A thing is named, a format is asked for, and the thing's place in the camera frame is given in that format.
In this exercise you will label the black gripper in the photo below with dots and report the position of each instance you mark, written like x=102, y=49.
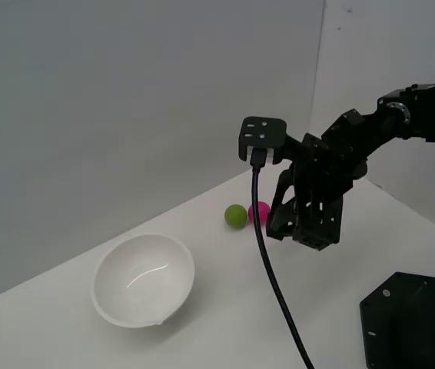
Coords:
x=329, y=165

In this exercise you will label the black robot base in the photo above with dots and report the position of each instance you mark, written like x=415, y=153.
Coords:
x=413, y=326

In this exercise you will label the white bowl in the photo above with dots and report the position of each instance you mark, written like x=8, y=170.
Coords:
x=144, y=276

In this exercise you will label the pink ball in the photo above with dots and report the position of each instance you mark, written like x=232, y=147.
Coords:
x=264, y=209

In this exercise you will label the green ball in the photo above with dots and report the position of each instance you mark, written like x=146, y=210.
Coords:
x=236, y=216

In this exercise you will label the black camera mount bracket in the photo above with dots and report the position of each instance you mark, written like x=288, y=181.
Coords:
x=263, y=130

